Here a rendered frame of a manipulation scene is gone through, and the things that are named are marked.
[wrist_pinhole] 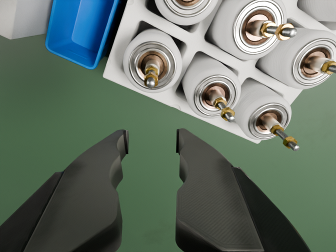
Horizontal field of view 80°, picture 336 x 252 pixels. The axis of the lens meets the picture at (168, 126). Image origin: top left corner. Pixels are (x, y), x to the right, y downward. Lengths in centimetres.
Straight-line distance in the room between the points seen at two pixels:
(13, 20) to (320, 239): 144
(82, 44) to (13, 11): 19
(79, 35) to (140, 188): 56
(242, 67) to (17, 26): 42
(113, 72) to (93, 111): 27
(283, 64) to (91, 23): 45
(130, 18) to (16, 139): 58
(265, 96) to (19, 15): 46
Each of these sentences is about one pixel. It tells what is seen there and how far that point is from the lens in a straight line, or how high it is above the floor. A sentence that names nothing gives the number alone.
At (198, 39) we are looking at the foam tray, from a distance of 41.
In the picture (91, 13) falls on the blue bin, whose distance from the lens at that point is 60.
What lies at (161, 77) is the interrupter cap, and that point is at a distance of 34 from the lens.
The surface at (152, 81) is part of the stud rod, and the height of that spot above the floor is 35.
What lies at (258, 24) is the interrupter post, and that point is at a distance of 34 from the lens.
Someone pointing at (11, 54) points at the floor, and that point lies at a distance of 70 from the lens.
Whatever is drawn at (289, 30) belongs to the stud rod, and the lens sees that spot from 28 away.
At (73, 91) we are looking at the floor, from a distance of 66.
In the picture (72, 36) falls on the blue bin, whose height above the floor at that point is 0.
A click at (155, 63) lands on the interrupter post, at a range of 31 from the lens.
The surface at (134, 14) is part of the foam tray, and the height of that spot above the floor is 18.
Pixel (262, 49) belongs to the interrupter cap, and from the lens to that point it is 37.
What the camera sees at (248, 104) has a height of 24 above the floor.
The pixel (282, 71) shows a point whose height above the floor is 24.
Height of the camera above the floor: 58
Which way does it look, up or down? 61 degrees down
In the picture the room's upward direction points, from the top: 175 degrees clockwise
